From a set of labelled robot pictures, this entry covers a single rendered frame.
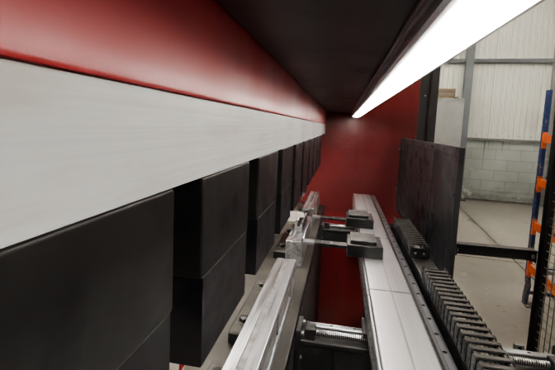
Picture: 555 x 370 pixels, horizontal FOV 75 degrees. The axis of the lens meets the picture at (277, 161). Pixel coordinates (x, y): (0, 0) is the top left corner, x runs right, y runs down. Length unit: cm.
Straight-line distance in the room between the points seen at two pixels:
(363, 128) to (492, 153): 648
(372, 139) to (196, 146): 214
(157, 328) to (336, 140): 217
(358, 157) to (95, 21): 225
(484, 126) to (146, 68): 849
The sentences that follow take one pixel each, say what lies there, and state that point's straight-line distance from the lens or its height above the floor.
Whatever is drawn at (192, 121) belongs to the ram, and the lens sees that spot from 27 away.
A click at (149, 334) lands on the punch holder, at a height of 125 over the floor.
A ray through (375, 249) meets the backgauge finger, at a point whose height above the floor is 102.
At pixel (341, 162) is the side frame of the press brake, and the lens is 238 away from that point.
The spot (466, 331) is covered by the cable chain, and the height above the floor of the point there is 104.
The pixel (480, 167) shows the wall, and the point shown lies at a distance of 867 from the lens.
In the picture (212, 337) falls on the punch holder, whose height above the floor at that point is 119.
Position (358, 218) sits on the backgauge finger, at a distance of 153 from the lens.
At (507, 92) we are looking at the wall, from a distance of 878.
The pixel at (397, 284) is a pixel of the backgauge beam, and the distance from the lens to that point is 105.
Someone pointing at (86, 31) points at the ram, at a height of 142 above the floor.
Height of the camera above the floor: 138
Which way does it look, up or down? 6 degrees down
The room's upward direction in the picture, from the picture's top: 3 degrees clockwise
